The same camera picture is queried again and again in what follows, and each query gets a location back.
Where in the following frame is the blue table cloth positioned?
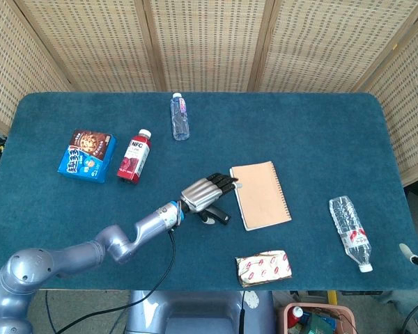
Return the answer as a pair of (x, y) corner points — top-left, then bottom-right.
(0, 91), (418, 292)

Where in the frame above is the blue chocolate chip cookie box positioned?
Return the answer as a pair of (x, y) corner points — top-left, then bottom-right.
(57, 129), (118, 184)

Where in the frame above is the red NFC juice bottle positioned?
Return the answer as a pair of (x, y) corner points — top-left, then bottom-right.
(116, 129), (153, 186)

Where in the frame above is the black stapler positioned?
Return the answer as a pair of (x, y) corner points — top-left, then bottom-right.
(204, 205), (232, 226)

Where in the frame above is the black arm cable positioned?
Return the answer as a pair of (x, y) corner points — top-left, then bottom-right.
(34, 228), (177, 334)

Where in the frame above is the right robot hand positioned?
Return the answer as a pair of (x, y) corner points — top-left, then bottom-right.
(398, 243), (418, 274)

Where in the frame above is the grey robot torso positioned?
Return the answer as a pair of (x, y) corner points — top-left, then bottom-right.
(124, 290), (277, 334)

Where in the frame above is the red bottle in basket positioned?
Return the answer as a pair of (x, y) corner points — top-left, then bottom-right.
(287, 306), (304, 329)

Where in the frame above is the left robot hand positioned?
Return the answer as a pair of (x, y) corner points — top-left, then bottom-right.
(179, 173), (245, 225)

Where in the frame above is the gold red snack packet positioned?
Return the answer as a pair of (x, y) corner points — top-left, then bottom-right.
(235, 250), (293, 288)

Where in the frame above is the tan spiral notebook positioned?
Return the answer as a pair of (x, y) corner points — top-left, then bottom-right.
(229, 161), (293, 232)

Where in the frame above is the large clear water bottle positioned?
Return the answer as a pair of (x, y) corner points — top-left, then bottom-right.
(328, 195), (374, 273)

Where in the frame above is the woven bamboo folding screen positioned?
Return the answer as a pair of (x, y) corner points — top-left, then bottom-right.
(0, 0), (418, 187)

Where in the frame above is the pink plastic basket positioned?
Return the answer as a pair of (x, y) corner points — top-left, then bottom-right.
(277, 302), (357, 334)

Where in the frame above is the small clear water bottle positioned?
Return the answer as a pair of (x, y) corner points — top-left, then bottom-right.
(170, 92), (190, 142)

